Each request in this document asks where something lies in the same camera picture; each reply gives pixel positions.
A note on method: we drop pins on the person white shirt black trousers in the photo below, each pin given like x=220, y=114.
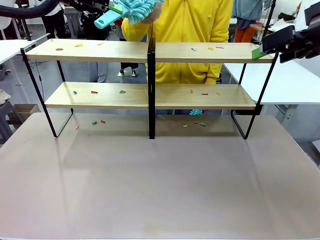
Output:
x=53, y=22

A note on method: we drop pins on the small teal chenille duster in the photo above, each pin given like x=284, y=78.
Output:
x=196, y=112

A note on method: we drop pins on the white side table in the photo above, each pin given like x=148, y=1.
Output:
x=10, y=50

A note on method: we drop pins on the large white table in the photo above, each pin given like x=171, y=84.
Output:
x=287, y=82

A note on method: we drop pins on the person's right hand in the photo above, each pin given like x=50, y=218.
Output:
x=153, y=16

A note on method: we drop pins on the black tripod stand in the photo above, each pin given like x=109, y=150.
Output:
x=269, y=20

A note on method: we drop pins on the grey step stool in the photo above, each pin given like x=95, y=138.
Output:
x=6, y=117

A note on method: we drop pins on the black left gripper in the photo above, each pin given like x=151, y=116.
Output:
x=87, y=4

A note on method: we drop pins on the person dark top grey trousers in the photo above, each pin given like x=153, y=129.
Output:
x=98, y=72

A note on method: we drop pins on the person grey top orange trousers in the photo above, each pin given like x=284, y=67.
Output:
x=246, y=32

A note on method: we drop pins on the beige cloth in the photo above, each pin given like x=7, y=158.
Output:
x=3, y=96

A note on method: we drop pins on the white paper sheet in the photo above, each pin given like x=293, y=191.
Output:
x=281, y=25

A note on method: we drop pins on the person in yellow hoodie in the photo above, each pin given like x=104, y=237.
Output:
x=190, y=25

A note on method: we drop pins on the cardboard box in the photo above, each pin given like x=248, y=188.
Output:
x=26, y=110

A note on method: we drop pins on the wooden shelf black metal frame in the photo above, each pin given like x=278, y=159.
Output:
x=207, y=56
x=87, y=53

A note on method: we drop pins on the person in red jacket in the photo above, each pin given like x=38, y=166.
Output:
x=118, y=23

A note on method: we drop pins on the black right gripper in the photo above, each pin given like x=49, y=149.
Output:
x=306, y=42

